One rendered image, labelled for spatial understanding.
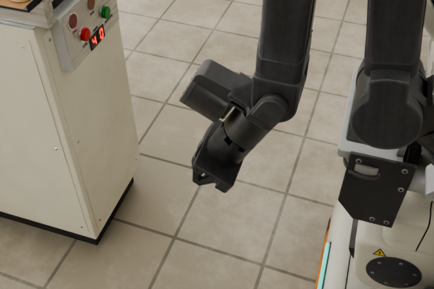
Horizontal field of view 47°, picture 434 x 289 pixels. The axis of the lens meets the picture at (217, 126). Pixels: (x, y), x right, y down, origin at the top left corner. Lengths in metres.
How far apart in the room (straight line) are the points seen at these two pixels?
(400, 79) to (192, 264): 1.18
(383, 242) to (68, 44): 0.76
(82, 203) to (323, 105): 1.12
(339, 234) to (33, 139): 0.83
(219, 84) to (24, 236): 1.25
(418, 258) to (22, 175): 1.04
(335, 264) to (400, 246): 0.35
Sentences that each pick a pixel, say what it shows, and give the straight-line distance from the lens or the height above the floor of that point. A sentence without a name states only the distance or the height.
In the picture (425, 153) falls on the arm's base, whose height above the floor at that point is 0.95.
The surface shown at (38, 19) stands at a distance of 1.07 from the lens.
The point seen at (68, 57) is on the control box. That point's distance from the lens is 1.15.
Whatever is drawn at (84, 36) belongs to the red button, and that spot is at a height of 0.76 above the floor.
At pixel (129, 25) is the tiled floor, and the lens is 2.63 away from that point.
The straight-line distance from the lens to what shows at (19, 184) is 1.55.
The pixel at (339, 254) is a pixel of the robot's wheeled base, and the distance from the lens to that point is 1.34.
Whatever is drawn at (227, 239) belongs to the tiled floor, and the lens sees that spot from 1.66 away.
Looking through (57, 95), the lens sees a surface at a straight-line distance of 1.19.
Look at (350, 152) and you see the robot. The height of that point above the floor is 0.82.
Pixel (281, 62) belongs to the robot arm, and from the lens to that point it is 0.57.
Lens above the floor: 1.39
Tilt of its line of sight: 44 degrees down
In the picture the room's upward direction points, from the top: straight up
